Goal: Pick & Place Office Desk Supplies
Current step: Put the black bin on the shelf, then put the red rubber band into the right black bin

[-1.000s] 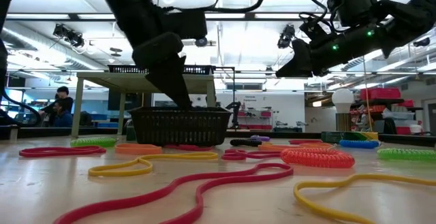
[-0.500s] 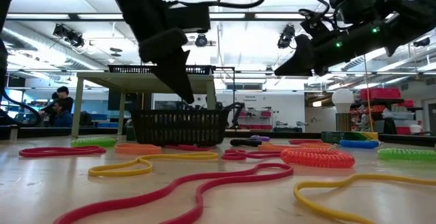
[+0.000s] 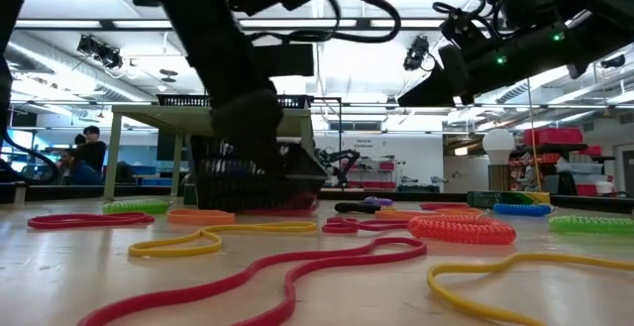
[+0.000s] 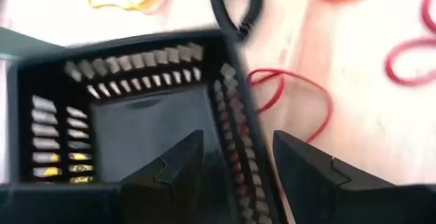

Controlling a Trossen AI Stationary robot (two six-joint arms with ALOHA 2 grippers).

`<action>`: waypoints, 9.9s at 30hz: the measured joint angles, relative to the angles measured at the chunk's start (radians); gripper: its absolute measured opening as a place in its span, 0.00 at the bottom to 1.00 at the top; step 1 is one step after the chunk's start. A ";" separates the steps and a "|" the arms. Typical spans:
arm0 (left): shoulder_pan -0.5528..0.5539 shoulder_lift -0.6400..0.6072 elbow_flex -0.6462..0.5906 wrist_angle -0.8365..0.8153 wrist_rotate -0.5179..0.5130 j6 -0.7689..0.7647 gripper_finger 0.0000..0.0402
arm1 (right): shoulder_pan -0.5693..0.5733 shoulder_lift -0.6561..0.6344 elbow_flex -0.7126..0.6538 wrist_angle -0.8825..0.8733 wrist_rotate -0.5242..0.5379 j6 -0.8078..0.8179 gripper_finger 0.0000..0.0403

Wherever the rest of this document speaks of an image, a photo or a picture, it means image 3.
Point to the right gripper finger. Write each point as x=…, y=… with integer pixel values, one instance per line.
x=426, y=93

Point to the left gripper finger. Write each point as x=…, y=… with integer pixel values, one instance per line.
x=247, y=123

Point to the red rubber band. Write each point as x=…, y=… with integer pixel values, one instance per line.
x=333, y=228
x=431, y=206
x=290, y=291
x=303, y=206
x=74, y=223

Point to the background black robot arm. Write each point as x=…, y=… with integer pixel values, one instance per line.
x=342, y=157

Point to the white bulb table lamp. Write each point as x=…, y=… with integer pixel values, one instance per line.
x=498, y=145

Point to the white rack with red bins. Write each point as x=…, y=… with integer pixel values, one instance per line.
x=386, y=166

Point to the large red storage bin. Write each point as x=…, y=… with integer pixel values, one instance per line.
x=552, y=137

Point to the black monitor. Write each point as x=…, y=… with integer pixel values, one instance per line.
x=163, y=145

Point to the pale green metal riser shelf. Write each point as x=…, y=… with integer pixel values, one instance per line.
x=148, y=120

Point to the yellow rubber band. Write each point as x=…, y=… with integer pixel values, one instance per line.
x=307, y=227
x=389, y=208
x=432, y=279

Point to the small red storage bin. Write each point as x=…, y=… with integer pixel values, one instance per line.
x=590, y=150

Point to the white plastic tub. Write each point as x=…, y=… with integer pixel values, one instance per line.
x=577, y=166

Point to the white cup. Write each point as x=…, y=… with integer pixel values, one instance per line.
x=604, y=187

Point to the person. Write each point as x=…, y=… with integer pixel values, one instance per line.
x=91, y=155
x=81, y=175

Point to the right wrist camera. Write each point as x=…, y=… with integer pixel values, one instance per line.
x=460, y=24

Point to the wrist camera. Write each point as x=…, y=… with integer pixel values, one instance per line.
x=285, y=60
x=460, y=24

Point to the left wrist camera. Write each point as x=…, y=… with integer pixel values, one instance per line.
x=285, y=60

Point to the silver ventilation duct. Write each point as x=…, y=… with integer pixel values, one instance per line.
x=59, y=66

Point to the white post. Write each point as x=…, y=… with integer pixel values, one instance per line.
x=20, y=196

